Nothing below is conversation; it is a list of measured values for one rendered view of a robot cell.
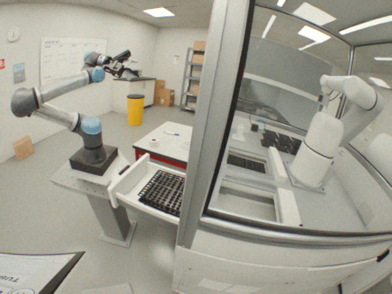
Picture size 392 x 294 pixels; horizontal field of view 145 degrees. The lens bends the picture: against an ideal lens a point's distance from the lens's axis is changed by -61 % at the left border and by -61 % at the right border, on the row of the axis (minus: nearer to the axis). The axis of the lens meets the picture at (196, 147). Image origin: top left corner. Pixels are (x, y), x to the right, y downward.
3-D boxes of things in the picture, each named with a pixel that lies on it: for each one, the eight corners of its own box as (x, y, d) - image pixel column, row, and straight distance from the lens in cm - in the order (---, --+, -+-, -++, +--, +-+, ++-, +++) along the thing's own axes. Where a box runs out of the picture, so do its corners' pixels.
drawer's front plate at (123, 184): (112, 207, 67) (107, 188, 60) (147, 170, 83) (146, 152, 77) (115, 209, 67) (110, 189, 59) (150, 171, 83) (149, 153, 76)
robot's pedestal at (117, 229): (98, 239, 157) (66, 175, 102) (109, 215, 170) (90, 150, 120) (129, 248, 147) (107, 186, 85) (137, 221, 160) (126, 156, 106)
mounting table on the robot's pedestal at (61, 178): (56, 193, 112) (49, 179, 105) (88, 156, 136) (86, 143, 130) (115, 213, 87) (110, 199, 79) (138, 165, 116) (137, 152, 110)
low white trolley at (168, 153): (139, 209, 169) (132, 144, 119) (164, 176, 207) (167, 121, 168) (192, 230, 157) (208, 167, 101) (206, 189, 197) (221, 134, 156)
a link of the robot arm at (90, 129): (88, 150, 86) (86, 125, 80) (79, 141, 97) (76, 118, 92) (107, 142, 91) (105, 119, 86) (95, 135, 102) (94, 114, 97)
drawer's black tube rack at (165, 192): (139, 205, 64) (137, 193, 59) (158, 179, 75) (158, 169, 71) (192, 226, 59) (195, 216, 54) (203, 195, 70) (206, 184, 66)
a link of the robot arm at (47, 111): (91, 140, 100) (6, 113, 83) (81, 133, 112) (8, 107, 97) (98, 122, 98) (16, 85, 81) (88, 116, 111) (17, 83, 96)
